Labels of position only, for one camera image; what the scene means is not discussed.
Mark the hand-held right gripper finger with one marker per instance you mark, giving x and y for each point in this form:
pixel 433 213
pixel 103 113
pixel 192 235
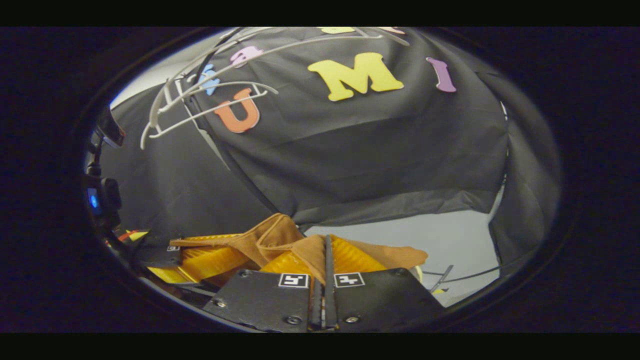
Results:
pixel 317 305
pixel 329 290

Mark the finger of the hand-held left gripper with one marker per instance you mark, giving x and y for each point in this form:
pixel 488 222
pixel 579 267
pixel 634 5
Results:
pixel 160 255
pixel 215 262

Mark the brown shirt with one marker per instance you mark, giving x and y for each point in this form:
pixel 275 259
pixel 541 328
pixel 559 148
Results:
pixel 280 235

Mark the white clothes hanger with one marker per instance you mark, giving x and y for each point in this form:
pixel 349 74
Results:
pixel 310 44
pixel 220 109

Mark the black backdrop cloth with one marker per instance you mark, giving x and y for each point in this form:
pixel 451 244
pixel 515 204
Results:
pixel 375 150

